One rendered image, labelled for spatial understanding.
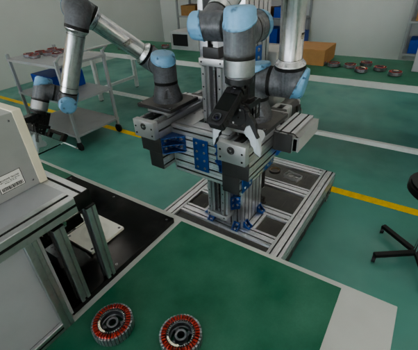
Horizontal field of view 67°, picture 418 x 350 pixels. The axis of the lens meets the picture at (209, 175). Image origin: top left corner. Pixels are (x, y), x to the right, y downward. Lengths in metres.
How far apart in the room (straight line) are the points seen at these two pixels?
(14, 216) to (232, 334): 0.63
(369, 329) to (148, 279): 0.65
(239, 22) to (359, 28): 6.54
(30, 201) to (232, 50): 0.61
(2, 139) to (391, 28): 6.83
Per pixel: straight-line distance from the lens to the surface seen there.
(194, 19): 0.91
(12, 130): 0.89
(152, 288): 1.05
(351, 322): 1.02
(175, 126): 1.59
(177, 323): 0.94
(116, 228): 1.24
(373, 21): 7.20
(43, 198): 0.89
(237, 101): 0.77
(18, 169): 0.92
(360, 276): 2.18
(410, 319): 2.09
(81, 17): 1.49
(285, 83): 1.25
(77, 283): 1.01
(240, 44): 0.75
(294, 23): 1.20
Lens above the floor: 1.57
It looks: 33 degrees down
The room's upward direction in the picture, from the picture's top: 3 degrees counter-clockwise
